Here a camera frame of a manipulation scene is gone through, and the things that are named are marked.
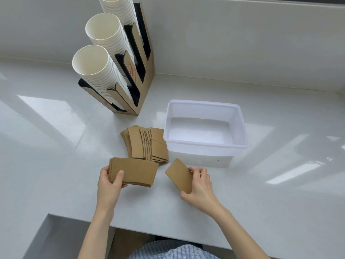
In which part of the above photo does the stack of white paper cups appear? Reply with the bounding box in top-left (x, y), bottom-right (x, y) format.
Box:
top-left (97, 0), bottom-right (141, 36)
top-left (72, 45), bottom-right (132, 106)
top-left (85, 13), bottom-right (134, 68)

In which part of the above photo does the fanned pile of cup sleeves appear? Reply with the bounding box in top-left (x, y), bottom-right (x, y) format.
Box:
top-left (120, 125), bottom-right (169, 164)

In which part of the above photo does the white plastic container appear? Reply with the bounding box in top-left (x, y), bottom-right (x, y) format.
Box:
top-left (163, 99), bottom-right (249, 168)

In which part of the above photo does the checked blue white shirt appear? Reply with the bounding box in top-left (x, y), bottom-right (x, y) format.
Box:
top-left (129, 239), bottom-right (217, 259)

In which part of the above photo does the brown cardboard cup holder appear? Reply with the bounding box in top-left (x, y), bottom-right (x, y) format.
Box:
top-left (78, 2), bottom-right (156, 116)

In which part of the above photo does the small stack of brown sleeves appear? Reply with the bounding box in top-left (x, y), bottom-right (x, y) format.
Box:
top-left (109, 157), bottom-right (159, 188)

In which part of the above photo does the person's right hand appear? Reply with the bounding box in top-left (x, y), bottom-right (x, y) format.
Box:
top-left (180, 166), bottom-right (225, 217)

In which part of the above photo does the person's right forearm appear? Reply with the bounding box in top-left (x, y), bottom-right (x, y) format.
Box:
top-left (212, 205), bottom-right (272, 259)

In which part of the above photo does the single brown cardboard cup sleeve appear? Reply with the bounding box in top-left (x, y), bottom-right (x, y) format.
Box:
top-left (165, 158), bottom-right (194, 195)

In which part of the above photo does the person's left hand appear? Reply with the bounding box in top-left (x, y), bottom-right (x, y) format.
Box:
top-left (96, 165), bottom-right (128, 214)

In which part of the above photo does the person's left forearm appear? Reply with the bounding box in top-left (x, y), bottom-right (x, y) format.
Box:
top-left (77, 208), bottom-right (117, 259)

